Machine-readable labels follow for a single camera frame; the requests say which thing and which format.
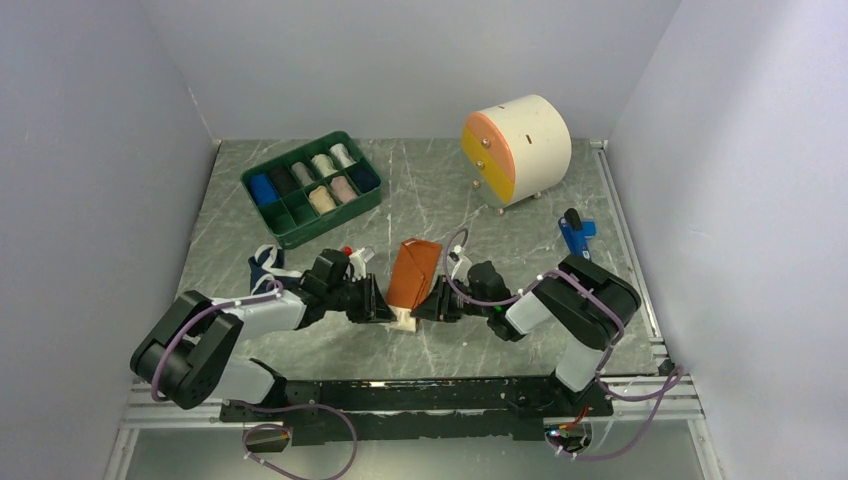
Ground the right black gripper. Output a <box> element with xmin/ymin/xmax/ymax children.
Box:
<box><xmin>410</xmin><ymin>274</ymin><xmax>492</xmax><ymax>322</ymax></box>

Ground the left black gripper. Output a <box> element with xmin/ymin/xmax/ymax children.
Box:
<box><xmin>325</xmin><ymin>272</ymin><xmax>397</xmax><ymax>324</ymax></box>

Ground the orange cream underwear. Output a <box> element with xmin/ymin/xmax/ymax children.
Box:
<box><xmin>386</xmin><ymin>238</ymin><xmax>442</xmax><ymax>332</ymax></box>

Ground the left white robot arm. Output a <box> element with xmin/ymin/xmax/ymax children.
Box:
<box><xmin>130</xmin><ymin>245</ymin><xmax>396</xmax><ymax>420</ymax></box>

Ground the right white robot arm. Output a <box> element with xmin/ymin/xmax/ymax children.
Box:
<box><xmin>411</xmin><ymin>254</ymin><xmax>641</xmax><ymax>415</ymax></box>

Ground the navy white crumpled underwear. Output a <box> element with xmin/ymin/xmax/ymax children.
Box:
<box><xmin>248</xmin><ymin>244</ymin><xmax>303</xmax><ymax>295</ymax></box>

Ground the beige rolled underwear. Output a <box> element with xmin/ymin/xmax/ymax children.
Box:
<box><xmin>308</xmin><ymin>186</ymin><xmax>337</xmax><ymax>215</ymax></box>

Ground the pink rolled underwear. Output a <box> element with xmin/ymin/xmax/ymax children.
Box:
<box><xmin>330</xmin><ymin>175</ymin><xmax>358</xmax><ymax>204</ymax></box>

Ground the navy rolled underwear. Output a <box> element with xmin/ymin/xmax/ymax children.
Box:
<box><xmin>348</xmin><ymin>165</ymin><xmax>381</xmax><ymax>194</ymax></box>

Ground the grey rolled underwear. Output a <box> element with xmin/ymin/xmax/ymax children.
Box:
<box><xmin>291</xmin><ymin>162</ymin><xmax>315</xmax><ymax>187</ymax></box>

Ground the cream rolled underwear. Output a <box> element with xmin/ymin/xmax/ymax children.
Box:
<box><xmin>311</xmin><ymin>154</ymin><xmax>338</xmax><ymax>178</ymax></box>

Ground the black rolled underwear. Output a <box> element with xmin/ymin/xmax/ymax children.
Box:
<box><xmin>267</xmin><ymin>165</ymin><xmax>301</xmax><ymax>197</ymax></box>

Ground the white rolled underwear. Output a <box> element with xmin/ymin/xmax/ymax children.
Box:
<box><xmin>330</xmin><ymin>143</ymin><xmax>356</xmax><ymax>169</ymax></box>

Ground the blue rolled underwear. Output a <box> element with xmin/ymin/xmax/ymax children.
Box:
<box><xmin>248</xmin><ymin>173</ymin><xmax>279</xmax><ymax>206</ymax></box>

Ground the green divided storage tray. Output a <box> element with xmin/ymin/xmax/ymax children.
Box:
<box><xmin>240</xmin><ymin>130</ymin><xmax>383</xmax><ymax>250</ymax></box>

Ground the blue black hand tool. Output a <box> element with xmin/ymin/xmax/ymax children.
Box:
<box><xmin>558</xmin><ymin>208</ymin><xmax>597</xmax><ymax>261</ymax></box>

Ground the round cream drawer cabinet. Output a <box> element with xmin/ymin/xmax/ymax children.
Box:
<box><xmin>460</xmin><ymin>94</ymin><xmax>572</xmax><ymax>213</ymax></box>

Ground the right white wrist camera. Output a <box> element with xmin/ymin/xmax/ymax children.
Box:
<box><xmin>448</xmin><ymin>245</ymin><xmax>473</xmax><ymax>282</ymax></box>

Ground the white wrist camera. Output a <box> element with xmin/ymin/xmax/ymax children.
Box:
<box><xmin>448</xmin><ymin>245</ymin><xmax>473</xmax><ymax>282</ymax></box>
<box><xmin>342</xmin><ymin>246</ymin><xmax>376</xmax><ymax>280</ymax></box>

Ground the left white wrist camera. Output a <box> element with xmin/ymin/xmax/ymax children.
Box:
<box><xmin>342</xmin><ymin>246</ymin><xmax>376</xmax><ymax>280</ymax></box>

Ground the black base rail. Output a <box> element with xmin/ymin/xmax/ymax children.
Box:
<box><xmin>219</xmin><ymin>375</ymin><xmax>614</xmax><ymax>446</ymax></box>

